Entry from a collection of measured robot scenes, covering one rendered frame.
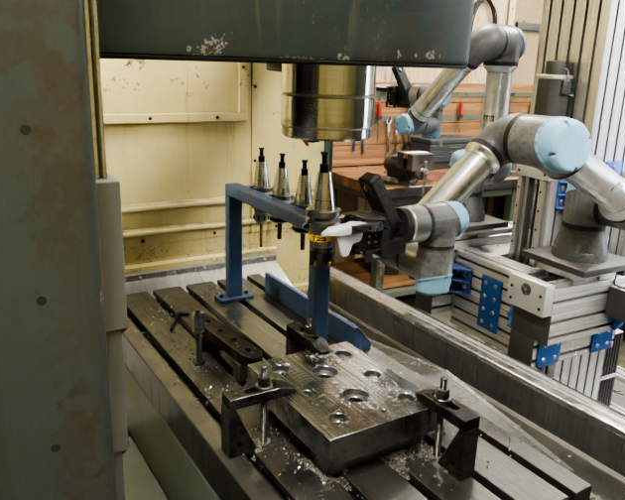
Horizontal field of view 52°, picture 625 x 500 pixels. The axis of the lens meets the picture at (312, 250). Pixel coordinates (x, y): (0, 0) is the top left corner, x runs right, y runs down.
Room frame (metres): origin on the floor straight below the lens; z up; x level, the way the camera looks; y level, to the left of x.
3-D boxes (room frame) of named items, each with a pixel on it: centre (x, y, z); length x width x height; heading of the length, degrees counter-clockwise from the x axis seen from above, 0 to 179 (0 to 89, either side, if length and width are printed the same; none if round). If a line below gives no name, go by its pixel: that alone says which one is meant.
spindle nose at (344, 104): (1.12, -0.02, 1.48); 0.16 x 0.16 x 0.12
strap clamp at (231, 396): (0.98, 0.08, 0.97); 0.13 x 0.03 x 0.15; 122
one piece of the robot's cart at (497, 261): (2.01, -0.70, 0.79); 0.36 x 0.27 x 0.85; 29
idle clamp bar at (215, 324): (1.30, 0.18, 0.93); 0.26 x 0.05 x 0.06; 37
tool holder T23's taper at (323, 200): (1.12, -0.02, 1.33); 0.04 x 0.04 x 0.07
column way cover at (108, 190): (0.89, 0.36, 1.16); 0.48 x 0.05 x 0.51; 32
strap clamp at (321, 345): (1.22, 0.00, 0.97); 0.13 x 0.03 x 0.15; 32
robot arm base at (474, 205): (2.19, -0.52, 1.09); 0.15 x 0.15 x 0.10
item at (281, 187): (1.58, 0.08, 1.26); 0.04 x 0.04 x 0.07
